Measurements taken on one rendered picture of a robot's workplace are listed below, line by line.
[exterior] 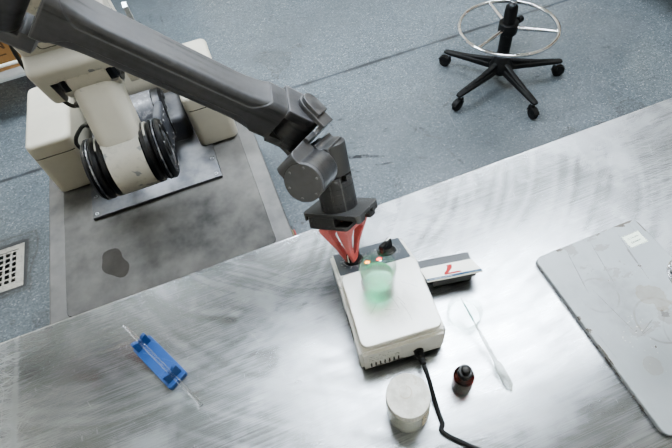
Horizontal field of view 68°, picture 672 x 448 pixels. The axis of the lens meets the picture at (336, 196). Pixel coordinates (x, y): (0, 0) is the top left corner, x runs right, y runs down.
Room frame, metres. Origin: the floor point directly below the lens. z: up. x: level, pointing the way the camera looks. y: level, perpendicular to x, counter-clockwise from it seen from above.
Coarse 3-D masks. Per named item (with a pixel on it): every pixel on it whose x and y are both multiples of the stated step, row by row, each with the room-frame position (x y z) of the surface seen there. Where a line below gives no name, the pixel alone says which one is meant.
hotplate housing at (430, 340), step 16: (400, 240) 0.46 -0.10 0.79; (336, 272) 0.41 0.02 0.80; (352, 320) 0.31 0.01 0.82; (352, 336) 0.31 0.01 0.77; (416, 336) 0.27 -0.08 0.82; (432, 336) 0.27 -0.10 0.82; (368, 352) 0.26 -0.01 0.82; (384, 352) 0.26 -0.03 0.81; (400, 352) 0.26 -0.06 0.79; (416, 352) 0.26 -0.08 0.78; (368, 368) 0.26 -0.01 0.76
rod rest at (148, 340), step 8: (144, 336) 0.36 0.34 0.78; (136, 344) 0.35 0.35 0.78; (152, 344) 0.35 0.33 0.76; (136, 352) 0.34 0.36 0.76; (144, 352) 0.34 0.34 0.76; (160, 352) 0.34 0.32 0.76; (144, 360) 0.33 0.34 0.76; (152, 360) 0.33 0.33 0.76; (168, 360) 0.32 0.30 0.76; (152, 368) 0.31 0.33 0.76; (160, 368) 0.31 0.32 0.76; (176, 368) 0.30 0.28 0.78; (160, 376) 0.30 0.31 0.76; (168, 376) 0.29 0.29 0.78; (184, 376) 0.29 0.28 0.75; (168, 384) 0.28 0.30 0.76; (176, 384) 0.28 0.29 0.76
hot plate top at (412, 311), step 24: (408, 264) 0.38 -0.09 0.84; (360, 288) 0.35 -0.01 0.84; (408, 288) 0.34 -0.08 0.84; (360, 312) 0.31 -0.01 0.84; (384, 312) 0.31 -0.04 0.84; (408, 312) 0.30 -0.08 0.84; (432, 312) 0.30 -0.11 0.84; (360, 336) 0.28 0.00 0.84; (384, 336) 0.27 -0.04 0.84; (408, 336) 0.27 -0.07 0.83
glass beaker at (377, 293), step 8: (368, 256) 0.37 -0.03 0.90; (376, 256) 0.37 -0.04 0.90; (384, 256) 0.37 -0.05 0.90; (392, 256) 0.36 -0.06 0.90; (360, 264) 0.35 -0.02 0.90; (368, 264) 0.37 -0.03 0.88; (392, 264) 0.35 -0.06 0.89; (360, 272) 0.34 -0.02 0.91; (392, 280) 0.33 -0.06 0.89; (368, 288) 0.33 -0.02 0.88; (376, 288) 0.32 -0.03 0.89; (384, 288) 0.32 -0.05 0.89; (392, 288) 0.33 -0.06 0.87; (368, 296) 0.33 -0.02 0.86; (376, 296) 0.32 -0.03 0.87; (384, 296) 0.32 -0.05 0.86; (392, 296) 0.33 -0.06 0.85
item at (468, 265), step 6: (450, 264) 0.41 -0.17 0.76; (456, 264) 0.41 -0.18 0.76; (462, 264) 0.40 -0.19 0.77; (468, 264) 0.40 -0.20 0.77; (474, 264) 0.40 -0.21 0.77; (426, 270) 0.40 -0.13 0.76; (432, 270) 0.40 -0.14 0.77; (438, 270) 0.40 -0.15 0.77; (444, 270) 0.39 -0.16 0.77; (450, 270) 0.39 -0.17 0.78; (456, 270) 0.39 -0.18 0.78; (462, 270) 0.38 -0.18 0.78; (468, 270) 0.38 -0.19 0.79; (432, 276) 0.38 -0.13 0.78; (438, 276) 0.38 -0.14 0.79
